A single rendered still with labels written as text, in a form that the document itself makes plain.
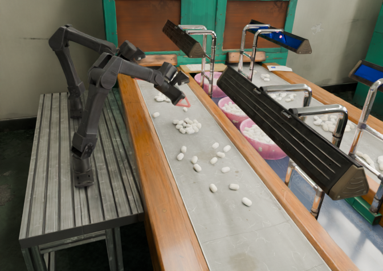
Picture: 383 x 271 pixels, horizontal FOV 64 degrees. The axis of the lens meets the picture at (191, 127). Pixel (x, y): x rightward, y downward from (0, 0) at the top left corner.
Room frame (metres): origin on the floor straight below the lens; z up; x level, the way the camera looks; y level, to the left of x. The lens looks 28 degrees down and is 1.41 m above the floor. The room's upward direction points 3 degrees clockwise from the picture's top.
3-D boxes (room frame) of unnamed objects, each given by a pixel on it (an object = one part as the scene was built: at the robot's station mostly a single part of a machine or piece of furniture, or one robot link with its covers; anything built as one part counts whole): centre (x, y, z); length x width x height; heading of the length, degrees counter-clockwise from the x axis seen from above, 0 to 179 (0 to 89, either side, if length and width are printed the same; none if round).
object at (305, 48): (1.84, -0.46, 1.08); 0.62 x 0.08 x 0.07; 17
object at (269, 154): (1.23, -0.35, 0.72); 0.27 x 0.27 x 0.10
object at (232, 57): (2.28, -0.38, 0.83); 0.30 x 0.06 x 0.07; 107
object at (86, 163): (1.00, 0.42, 0.71); 0.20 x 0.07 x 0.08; 22
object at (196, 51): (1.68, 0.08, 1.08); 0.62 x 0.08 x 0.07; 17
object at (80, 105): (1.56, 0.64, 0.71); 0.20 x 0.07 x 0.08; 22
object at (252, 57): (1.81, -0.38, 0.90); 0.20 x 0.19 x 0.45; 17
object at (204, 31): (1.69, 0.00, 0.90); 0.20 x 0.19 x 0.45; 17
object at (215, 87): (1.92, -0.14, 0.72); 0.27 x 0.27 x 0.10
